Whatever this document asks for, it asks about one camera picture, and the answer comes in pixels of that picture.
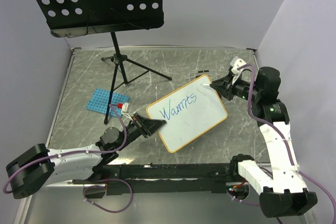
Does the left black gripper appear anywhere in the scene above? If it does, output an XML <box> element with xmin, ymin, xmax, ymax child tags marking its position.
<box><xmin>115</xmin><ymin>112</ymin><xmax>166</xmax><ymax>151</ymax></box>

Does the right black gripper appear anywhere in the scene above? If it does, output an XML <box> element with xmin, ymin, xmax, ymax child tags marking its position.
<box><xmin>210</xmin><ymin>72</ymin><xmax>261</xmax><ymax>102</ymax></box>

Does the yellow framed whiteboard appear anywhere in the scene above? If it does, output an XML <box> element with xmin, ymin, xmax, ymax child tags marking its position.
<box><xmin>146</xmin><ymin>74</ymin><xmax>228</xmax><ymax>153</ymax></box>

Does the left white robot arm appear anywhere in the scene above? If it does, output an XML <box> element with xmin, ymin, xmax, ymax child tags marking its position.
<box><xmin>3</xmin><ymin>113</ymin><xmax>167</xmax><ymax>199</ymax></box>

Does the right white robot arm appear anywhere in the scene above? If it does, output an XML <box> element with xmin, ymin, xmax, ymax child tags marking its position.
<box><xmin>210</xmin><ymin>64</ymin><xmax>318</xmax><ymax>218</ymax></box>

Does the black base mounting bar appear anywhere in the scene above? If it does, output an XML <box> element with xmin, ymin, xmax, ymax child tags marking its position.
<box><xmin>72</xmin><ymin>161</ymin><xmax>250</xmax><ymax>199</ymax></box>

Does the blue studded building plate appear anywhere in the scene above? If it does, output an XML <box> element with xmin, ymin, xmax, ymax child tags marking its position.
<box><xmin>86</xmin><ymin>89</ymin><xmax>130</xmax><ymax>114</ymax></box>

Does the black perforated music stand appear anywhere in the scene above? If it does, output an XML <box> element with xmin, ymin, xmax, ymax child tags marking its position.
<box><xmin>22</xmin><ymin>0</ymin><xmax>173</xmax><ymax>125</ymax></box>

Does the wire whiteboard easel stand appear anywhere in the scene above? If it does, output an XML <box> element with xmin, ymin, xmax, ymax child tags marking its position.
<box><xmin>184</xmin><ymin>70</ymin><xmax>217</xmax><ymax>83</ymax></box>

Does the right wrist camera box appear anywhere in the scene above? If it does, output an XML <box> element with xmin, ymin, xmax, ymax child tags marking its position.
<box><xmin>230</xmin><ymin>56</ymin><xmax>246</xmax><ymax>72</ymax></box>

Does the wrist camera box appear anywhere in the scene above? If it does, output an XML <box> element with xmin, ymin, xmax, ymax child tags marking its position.
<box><xmin>230</xmin><ymin>56</ymin><xmax>246</xmax><ymax>72</ymax></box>
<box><xmin>117</xmin><ymin>102</ymin><xmax>129</xmax><ymax>113</ymax></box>

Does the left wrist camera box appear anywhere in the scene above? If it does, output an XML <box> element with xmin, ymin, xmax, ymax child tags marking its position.
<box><xmin>117</xmin><ymin>102</ymin><xmax>129</xmax><ymax>113</ymax></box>

